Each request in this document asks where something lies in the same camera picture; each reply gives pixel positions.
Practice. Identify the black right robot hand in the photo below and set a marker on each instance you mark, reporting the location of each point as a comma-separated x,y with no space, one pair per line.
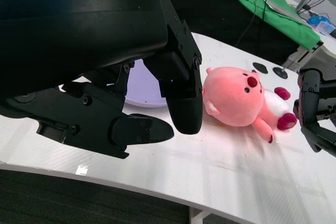
312,95

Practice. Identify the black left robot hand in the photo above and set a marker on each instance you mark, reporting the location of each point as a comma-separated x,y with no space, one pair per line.
78,37

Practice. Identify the pink plush doll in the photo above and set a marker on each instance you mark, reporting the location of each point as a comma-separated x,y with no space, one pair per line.
231,98

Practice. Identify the lavender plastic plate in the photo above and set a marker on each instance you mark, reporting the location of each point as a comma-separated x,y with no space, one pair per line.
141,87

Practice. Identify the black table cap with stem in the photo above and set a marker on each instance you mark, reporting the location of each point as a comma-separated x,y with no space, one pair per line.
280,73

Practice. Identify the flat black round table cap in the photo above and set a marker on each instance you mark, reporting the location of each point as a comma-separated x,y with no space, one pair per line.
260,68

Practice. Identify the blue plastic box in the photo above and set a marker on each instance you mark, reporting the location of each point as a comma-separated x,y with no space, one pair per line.
321,24

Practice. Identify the green cloth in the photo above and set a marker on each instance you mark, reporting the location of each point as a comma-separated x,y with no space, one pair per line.
275,16

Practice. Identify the black backdrop cloth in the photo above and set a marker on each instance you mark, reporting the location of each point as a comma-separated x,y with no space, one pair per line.
210,16

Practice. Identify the grey metal table bracket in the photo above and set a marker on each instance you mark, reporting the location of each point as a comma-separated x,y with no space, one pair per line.
296,56

